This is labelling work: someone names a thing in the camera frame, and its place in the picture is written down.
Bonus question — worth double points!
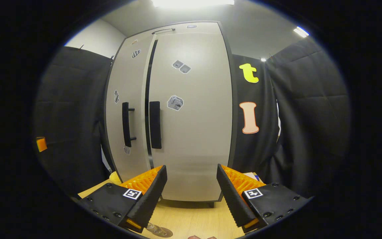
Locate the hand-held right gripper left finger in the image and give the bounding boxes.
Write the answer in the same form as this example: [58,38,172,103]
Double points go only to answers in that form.
[78,165,167,233]

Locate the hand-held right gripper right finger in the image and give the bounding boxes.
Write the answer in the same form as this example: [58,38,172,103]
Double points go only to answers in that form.
[217,164,312,233]

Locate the clear bottle yellow label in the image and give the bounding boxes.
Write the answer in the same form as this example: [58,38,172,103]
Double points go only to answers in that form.
[146,222,165,234]

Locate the white cabinet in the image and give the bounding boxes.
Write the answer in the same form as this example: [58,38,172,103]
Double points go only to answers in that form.
[104,21,238,208]

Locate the black backdrop cloth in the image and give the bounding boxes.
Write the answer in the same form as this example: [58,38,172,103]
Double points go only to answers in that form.
[33,37,350,199]

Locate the long ceiling light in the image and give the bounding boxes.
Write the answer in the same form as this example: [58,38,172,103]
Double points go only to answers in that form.
[151,0,234,9]

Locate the black door handle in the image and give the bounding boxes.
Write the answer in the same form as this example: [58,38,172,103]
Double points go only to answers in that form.
[122,102,137,147]
[149,101,162,149]

